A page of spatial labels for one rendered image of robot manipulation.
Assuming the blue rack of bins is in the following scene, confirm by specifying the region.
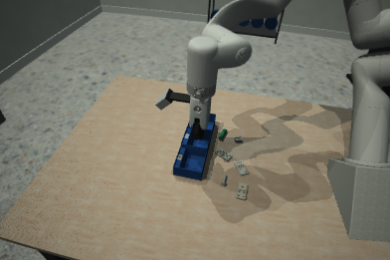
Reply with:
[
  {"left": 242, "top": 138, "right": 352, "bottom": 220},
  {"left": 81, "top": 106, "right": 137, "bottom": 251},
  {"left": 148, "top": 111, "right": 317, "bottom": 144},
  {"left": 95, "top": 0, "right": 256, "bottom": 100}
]
[{"left": 173, "top": 114, "right": 216, "bottom": 180}]

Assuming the white domino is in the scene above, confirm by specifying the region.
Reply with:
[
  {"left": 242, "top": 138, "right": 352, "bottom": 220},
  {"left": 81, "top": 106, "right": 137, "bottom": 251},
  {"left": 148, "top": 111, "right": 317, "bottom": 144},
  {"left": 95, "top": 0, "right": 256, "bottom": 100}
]
[
  {"left": 234, "top": 160, "right": 248, "bottom": 176},
  {"left": 236, "top": 182, "right": 248, "bottom": 200},
  {"left": 215, "top": 148, "right": 232, "bottom": 161}
]

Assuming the green battery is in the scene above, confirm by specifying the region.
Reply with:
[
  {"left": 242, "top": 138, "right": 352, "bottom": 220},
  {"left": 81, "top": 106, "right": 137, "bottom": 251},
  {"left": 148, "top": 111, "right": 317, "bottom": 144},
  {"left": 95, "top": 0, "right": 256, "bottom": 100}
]
[{"left": 219, "top": 129, "right": 227, "bottom": 140}]

